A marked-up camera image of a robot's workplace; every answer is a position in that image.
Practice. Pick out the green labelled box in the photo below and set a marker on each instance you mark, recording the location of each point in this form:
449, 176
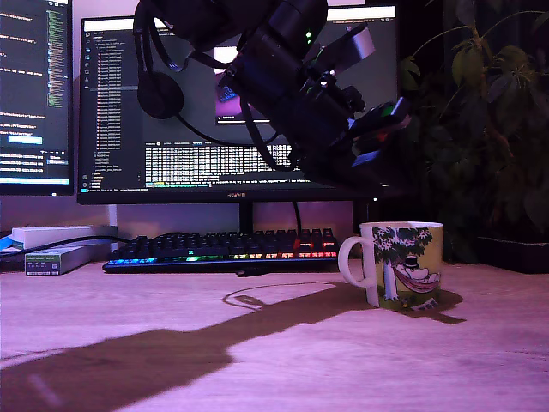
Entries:
43, 264

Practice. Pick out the dark plant pot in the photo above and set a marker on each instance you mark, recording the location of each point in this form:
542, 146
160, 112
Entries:
514, 255

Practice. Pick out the black monitor stand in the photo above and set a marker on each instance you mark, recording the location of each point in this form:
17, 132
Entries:
246, 216

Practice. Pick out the large black computer monitor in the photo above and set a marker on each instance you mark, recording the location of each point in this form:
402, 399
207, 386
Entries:
171, 163

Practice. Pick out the dark vertical post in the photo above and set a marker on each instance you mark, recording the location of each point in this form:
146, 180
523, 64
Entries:
361, 212

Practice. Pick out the blue flat object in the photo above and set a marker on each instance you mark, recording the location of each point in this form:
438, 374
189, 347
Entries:
5, 242

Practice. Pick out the white cardboard box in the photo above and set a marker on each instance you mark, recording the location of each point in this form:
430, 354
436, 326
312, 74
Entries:
56, 236

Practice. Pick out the illustrated white coffee mug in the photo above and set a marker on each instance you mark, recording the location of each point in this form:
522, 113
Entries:
420, 257

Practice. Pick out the green leafy houseplant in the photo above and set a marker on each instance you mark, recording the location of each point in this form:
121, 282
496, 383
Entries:
480, 129

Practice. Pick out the black backlit keyboard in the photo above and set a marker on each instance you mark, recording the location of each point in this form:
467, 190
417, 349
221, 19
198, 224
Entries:
223, 253

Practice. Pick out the black monitor with code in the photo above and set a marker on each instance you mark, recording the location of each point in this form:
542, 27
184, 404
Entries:
25, 129

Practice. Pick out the black headset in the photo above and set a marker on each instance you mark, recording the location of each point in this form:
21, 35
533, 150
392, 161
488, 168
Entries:
161, 96

